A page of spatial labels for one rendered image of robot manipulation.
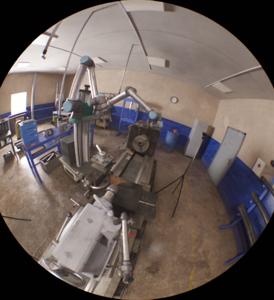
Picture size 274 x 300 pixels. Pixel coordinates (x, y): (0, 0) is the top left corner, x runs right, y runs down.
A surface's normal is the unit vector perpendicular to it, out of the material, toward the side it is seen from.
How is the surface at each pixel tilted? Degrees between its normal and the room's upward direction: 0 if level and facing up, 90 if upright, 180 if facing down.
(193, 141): 90
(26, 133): 90
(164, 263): 0
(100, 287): 0
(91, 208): 0
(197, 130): 90
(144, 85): 90
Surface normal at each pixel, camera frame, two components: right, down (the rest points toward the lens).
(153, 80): -0.24, 0.39
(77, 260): 0.22, -0.87
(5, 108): 0.95, 0.30
